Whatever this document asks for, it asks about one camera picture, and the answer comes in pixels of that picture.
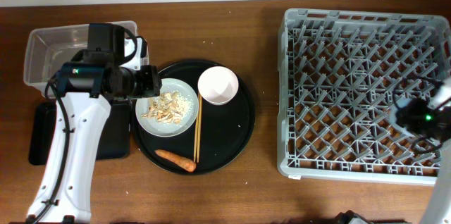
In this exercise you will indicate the white pink bowl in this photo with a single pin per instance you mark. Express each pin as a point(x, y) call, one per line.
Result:
point(218, 85)

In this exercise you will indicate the clear plastic waste bin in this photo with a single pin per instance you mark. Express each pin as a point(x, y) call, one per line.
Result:
point(54, 63)

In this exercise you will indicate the grey plate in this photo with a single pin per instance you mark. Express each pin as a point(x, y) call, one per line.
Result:
point(168, 130)

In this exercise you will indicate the food scraps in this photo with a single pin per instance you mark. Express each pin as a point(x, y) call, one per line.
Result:
point(169, 107)

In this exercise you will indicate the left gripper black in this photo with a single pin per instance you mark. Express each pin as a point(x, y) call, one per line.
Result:
point(152, 82)

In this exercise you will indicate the round black serving tray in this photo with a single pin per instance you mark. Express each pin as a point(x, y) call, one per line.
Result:
point(225, 132)

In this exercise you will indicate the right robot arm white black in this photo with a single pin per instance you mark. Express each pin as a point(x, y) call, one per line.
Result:
point(428, 121)

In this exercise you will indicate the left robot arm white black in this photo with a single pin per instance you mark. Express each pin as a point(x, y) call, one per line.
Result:
point(84, 92)

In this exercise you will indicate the black rectangular tray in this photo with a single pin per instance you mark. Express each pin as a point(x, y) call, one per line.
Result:
point(114, 141)

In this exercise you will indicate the orange carrot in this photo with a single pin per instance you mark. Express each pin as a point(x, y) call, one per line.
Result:
point(184, 163)

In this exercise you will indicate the wooden chopstick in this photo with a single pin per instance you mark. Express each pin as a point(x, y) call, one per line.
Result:
point(199, 129)
point(195, 129)

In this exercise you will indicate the grey dishwasher rack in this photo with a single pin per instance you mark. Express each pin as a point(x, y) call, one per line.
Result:
point(341, 75)

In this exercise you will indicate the black object bottom edge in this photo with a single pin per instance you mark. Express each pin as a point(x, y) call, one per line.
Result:
point(350, 217)

